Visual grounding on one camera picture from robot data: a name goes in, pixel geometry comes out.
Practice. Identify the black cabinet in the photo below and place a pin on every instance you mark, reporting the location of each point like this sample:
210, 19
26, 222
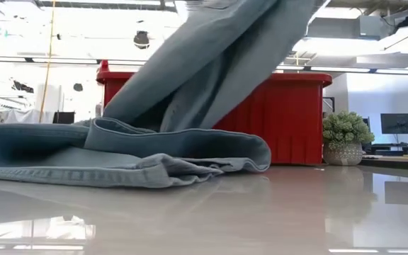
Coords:
63, 117

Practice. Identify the light blue denim jeans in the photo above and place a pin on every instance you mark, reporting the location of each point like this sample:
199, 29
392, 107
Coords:
197, 71

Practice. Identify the black computer monitor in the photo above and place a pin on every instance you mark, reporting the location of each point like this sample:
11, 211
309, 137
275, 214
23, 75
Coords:
399, 123

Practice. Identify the white hanging cloth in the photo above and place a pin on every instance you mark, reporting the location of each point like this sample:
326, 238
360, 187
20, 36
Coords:
20, 116

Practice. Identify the black ceiling dome camera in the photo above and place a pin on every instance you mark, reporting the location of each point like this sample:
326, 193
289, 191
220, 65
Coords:
141, 39

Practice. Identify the red plastic bin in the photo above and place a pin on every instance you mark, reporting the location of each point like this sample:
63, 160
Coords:
289, 117

